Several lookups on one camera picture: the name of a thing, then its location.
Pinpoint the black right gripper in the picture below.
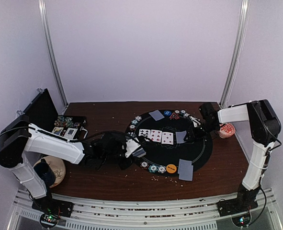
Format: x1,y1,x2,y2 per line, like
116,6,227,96
184,120,219,141

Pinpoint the blue playing card deck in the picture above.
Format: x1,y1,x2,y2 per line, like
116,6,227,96
132,148,146,158

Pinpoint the red triangular all-in marker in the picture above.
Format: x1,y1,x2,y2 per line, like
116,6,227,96
170,112,180,120

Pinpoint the face-up playing card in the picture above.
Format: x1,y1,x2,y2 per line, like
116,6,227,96
138,129,151,141

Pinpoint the six of hearts card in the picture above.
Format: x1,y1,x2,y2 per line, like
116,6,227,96
149,129,162,143

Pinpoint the yellow big blind button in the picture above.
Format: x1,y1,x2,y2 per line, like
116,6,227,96
166,164,177,174

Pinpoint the five of diamonds card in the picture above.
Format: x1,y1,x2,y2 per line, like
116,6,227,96
161,132,174,145

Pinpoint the single blue-backed playing card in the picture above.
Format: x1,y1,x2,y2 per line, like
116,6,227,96
148,110,164,121

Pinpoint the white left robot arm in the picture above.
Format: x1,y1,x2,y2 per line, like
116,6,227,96
0,115,141,213

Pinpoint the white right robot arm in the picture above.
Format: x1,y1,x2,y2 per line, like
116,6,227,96
184,99,282,191

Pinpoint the red white patterned bowl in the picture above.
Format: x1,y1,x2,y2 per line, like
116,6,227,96
218,123,235,138

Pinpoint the round black poker mat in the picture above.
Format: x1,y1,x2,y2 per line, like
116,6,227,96
125,109,213,176

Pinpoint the white playing card box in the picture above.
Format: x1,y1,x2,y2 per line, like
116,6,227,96
64,128,77,139

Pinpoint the beige patterned plate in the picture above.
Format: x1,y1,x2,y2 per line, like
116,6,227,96
34,156,66,188

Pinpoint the chips row in case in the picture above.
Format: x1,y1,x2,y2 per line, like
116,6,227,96
54,116,74,127

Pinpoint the blue-backed playing card box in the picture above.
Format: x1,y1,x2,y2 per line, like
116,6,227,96
52,127,63,135

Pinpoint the dark blue mug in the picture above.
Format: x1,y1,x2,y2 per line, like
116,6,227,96
34,158,56,187

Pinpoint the black poker set case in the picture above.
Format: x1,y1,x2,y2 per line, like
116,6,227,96
17,88,87,139

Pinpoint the aluminium frame post right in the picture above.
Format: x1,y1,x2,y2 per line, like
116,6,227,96
219,0,250,108

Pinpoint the aluminium frame post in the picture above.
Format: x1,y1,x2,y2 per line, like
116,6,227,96
38,0,68,107
219,0,250,108

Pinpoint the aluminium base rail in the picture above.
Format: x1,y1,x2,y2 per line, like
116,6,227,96
5,189,283,230

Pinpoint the aluminium frame post left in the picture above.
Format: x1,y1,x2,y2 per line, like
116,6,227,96
38,0,68,107

